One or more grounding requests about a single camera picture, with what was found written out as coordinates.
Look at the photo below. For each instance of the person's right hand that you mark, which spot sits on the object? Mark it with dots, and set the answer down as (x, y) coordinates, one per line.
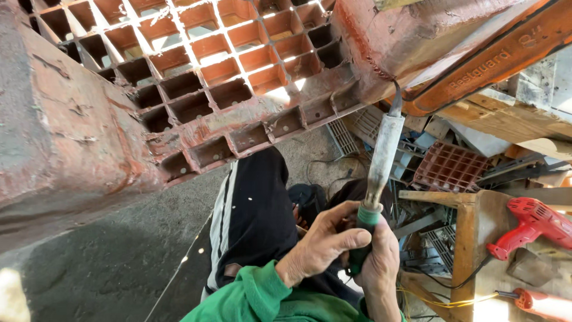
(382, 264)

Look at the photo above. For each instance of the person's left hand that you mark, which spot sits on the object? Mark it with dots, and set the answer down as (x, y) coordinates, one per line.
(313, 250)

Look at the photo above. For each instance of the black shoe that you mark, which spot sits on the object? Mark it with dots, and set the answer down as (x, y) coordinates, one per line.
(308, 199)

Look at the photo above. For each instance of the black white-striped trousers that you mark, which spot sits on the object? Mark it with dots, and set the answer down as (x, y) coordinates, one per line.
(254, 214)

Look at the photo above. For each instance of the wooden work table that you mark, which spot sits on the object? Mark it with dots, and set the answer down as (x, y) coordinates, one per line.
(478, 223)

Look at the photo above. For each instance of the heap of plastic scrap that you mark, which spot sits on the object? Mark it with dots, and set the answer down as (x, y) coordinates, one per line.
(411, 156)

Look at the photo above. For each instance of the red plastic grid piece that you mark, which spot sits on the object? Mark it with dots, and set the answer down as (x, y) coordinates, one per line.
(449, 167)

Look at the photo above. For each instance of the rusty metal piece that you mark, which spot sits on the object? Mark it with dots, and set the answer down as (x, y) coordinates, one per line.
(529, 268)

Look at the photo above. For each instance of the red electric drill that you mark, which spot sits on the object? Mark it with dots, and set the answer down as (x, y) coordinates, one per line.
(531, 223)

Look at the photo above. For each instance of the wooden plank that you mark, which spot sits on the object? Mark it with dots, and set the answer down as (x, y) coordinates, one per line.
(505, 120)

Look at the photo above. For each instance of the orange plastic pallet piece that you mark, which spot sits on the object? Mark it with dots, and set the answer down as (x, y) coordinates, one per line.
(491, 63)

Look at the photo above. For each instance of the large red plastic pallet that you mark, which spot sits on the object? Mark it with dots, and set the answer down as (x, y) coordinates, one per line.
(89, 134)

